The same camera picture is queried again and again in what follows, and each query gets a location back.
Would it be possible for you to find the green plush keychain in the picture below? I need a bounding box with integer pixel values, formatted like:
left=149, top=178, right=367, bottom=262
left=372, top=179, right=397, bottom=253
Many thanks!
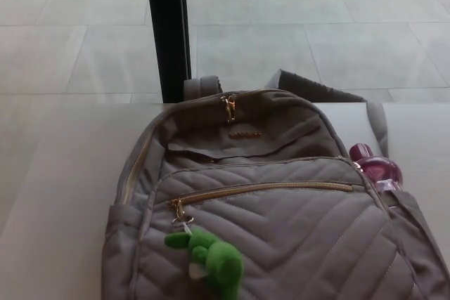
left=165, top=200, right=245, bottom=297

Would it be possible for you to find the grey quilted backpack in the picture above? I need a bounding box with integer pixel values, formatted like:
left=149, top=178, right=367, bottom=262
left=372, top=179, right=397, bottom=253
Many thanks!
left=101, top=68, right=450, bottom=300

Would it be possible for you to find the purple plastic water bottle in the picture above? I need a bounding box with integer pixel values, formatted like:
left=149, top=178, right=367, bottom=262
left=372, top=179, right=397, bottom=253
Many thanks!
left=348, top=142, right=404, bottom=208

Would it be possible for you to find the black vertical window frame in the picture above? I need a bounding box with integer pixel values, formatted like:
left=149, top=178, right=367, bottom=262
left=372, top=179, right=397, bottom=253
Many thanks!
left=144, top=0, right=193, bottom=105

